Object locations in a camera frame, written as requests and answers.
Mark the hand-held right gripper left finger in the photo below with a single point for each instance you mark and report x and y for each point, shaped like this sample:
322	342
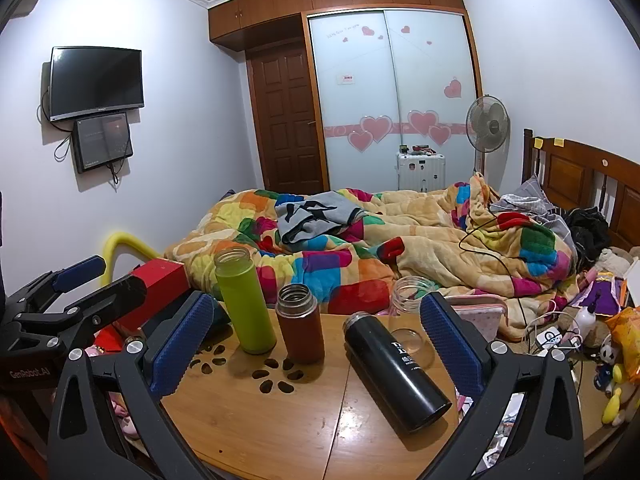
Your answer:
181	345

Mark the beige plush toy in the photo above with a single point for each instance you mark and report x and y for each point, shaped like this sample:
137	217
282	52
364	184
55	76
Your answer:
617	262

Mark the black cup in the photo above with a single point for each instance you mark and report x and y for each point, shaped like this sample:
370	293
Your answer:
397	372

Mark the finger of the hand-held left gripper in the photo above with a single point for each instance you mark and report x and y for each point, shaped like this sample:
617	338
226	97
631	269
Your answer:
80	270
117	296

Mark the grey striped pillow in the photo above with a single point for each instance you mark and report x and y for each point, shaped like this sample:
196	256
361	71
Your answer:
530	205

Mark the grey and black cloth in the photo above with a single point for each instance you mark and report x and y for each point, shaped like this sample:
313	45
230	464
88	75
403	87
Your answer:
315	215

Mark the wooden bed headboard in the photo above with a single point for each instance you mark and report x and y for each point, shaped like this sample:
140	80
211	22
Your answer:
570	175

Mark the yellow tube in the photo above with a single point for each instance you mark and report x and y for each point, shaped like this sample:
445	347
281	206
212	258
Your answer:
127	245

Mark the small wall monitor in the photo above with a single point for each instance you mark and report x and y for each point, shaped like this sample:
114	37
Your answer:
102	142

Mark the yellow toy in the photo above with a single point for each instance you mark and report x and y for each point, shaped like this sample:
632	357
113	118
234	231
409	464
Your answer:
614	402

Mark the orange snack bag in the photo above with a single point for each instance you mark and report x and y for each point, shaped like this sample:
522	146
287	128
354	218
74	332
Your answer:
625	332

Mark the standing fan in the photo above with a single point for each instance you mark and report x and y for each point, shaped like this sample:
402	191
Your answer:
487	122

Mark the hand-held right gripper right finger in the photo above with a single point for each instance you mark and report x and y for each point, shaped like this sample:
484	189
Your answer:
448	347

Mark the white charger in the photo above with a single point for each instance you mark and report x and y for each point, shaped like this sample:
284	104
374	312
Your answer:
549	340

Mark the black clothing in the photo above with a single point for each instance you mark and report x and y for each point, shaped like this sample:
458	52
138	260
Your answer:
587	232

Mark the clear glass cup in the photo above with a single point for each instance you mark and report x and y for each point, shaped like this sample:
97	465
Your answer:
406	310

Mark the wall television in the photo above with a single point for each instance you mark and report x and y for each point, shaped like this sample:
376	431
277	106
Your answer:
95	80

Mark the colourful checked blanket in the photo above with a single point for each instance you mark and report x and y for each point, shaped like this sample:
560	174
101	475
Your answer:
425	220

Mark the pink dotted case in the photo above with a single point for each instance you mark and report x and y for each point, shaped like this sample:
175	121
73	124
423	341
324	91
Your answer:
477	317

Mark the brown cup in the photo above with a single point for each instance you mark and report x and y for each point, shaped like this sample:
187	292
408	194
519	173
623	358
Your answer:
301	327

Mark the white suitcase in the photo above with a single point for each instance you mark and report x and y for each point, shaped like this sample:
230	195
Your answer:
421	172

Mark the wooden overhead cabinet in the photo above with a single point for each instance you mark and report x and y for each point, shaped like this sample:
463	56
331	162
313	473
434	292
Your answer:
320	0

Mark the green cup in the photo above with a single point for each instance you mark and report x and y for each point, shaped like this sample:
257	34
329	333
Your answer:
245	305

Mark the white plastic bottle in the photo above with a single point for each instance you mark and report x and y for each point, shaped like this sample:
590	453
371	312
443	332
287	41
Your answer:
589	319

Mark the red box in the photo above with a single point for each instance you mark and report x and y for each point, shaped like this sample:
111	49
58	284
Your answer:
160	280

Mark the brown wooden door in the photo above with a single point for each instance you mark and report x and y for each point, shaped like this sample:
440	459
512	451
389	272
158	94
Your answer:
287	125

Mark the wardrobe with heart stickers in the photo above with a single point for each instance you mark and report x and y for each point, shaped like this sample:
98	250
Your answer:
395	95

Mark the air conditioner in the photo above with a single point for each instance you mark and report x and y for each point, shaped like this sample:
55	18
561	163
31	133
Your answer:
29	4

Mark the small football toy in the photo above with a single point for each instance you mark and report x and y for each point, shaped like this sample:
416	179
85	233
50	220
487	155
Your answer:
610	355

